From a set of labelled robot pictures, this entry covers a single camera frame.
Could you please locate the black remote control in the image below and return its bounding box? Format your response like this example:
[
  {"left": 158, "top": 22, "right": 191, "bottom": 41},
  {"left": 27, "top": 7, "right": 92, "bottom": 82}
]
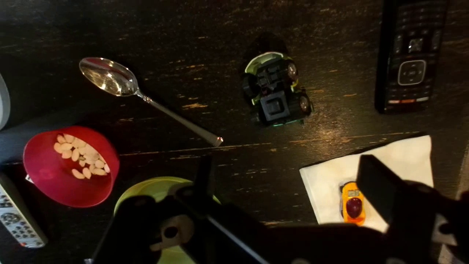
[{"left": 373, "top": 0, "right": 449, "bottom": 114}]

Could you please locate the silver metal spoon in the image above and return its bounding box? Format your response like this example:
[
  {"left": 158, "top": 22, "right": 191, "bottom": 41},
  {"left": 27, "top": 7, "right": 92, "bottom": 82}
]
[{"left": 77, "top": 56, "right": 224, "bottom": 148}]

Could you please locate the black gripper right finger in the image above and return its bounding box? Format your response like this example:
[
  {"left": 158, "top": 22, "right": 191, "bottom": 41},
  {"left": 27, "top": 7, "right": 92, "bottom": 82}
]
[{"left": 356, "top": 154, "right": 469, "bottom": 264}]

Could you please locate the green toy race car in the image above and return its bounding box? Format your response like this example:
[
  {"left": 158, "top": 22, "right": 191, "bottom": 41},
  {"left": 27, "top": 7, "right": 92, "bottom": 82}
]
[{"left": 240, "top": 50, "right": 313, "bottom": 129}]

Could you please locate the pile of pale nuts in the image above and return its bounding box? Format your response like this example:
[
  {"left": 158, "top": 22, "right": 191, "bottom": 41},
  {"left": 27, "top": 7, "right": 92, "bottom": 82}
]
[{"left": 51, "top": 132, "right": 112, "bottom": 180}]

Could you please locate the white bin with bag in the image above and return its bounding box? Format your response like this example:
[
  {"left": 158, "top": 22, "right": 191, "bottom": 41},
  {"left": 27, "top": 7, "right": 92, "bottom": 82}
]
[{"left": 0, "top": 72, "right": 11, "bottom": 131}]

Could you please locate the white paper napkin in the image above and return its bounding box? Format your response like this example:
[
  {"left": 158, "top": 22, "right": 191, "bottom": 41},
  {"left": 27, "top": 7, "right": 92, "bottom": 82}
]
[{"left": 297, "top": 135, "right": 435, "bottom": 233}]

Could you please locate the silver remote control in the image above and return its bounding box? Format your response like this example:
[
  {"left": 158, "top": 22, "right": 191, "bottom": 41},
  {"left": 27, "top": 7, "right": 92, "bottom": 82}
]
[{"left": 0, "top": 173, "right": 48, "bottom": 249}]

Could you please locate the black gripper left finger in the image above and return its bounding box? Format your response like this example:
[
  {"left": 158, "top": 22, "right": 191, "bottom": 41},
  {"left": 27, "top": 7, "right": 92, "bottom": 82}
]
[{"left": 92, "top": 155, "right": 275, "bottom": 264}]

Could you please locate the green plastic plate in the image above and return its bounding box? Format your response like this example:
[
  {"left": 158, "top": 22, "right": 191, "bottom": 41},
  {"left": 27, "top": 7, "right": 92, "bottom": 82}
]
[{"left": 112, "top": 175, "right": 221, "bottom": 264}]

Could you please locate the red bowl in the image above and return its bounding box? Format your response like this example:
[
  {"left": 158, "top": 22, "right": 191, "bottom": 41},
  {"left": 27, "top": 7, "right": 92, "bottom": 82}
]
[{"left": 20, "top": 125, "right": 121, "bottom": 210}]

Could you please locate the orange toy car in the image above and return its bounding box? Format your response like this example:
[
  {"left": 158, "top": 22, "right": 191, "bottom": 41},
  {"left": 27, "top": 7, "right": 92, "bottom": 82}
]
[{"left": 338, "top": 180, "right": 367, "bottom": 226}]

